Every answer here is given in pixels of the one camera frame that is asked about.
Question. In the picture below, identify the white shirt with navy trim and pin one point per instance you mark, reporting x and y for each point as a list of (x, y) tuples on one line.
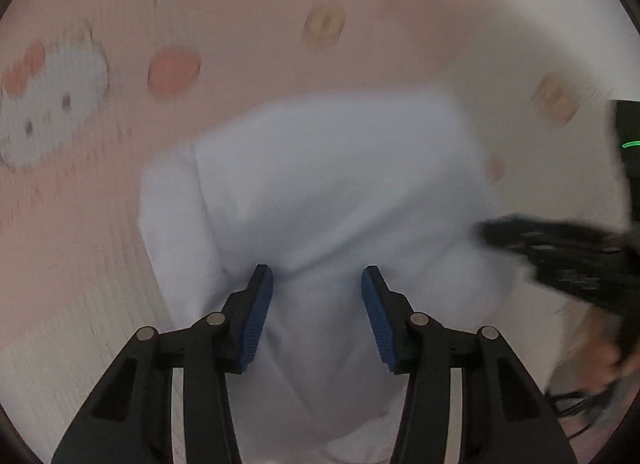
[(325, 194)]

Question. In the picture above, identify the person's right hand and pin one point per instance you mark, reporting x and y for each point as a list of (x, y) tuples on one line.
[(600, 359)]

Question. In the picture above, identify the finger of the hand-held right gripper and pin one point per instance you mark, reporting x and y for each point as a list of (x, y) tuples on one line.
[(520, 234)]

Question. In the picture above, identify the pink cat print blanket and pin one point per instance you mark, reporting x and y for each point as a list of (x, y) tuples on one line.
[(250, 18)]

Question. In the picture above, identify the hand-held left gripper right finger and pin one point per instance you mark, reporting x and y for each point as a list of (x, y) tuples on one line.
[(377, 319)]

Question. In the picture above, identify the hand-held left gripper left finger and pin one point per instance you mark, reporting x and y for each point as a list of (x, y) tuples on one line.
[(257, 319)]

